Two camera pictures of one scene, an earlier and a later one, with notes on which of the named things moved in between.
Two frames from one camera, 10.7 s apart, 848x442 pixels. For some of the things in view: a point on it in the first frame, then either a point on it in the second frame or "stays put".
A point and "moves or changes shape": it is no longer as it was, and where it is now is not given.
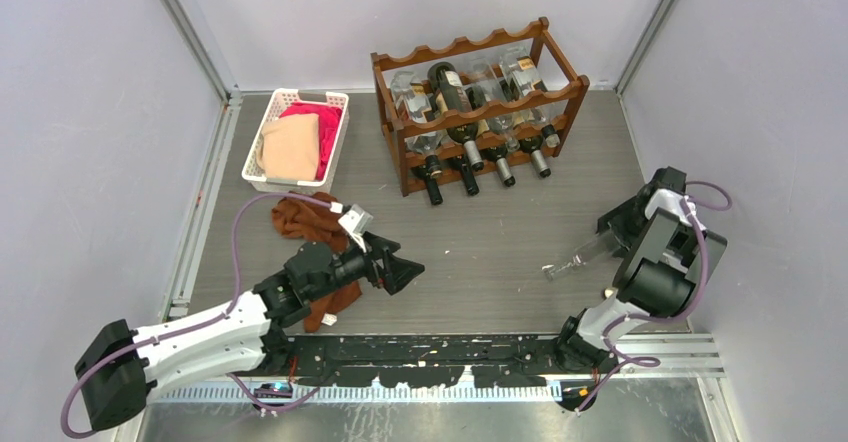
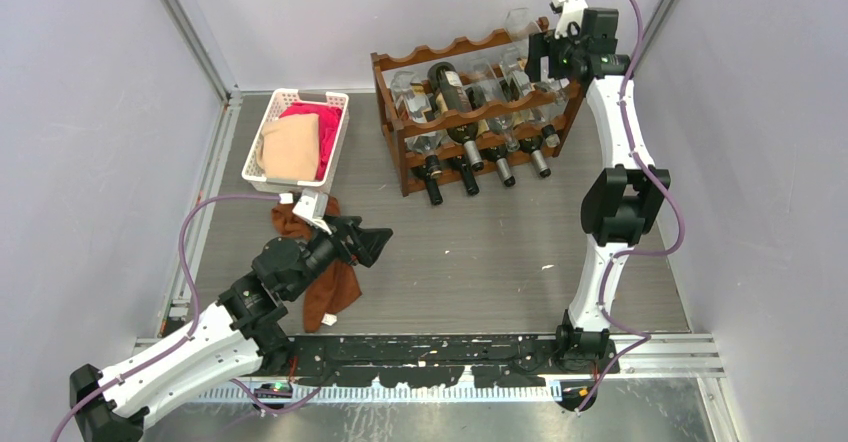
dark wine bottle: [497, 155] stays put
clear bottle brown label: [411, 96] stays put
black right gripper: [615, 220] -> [543, 44]
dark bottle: [432, 175] stays put
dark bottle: [534, 145] stays put
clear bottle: [524, 73] -> [534, 104]
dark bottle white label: [469, 176] stays put
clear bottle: [598, 248] moves or changes shape
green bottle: [449, 88] stays put
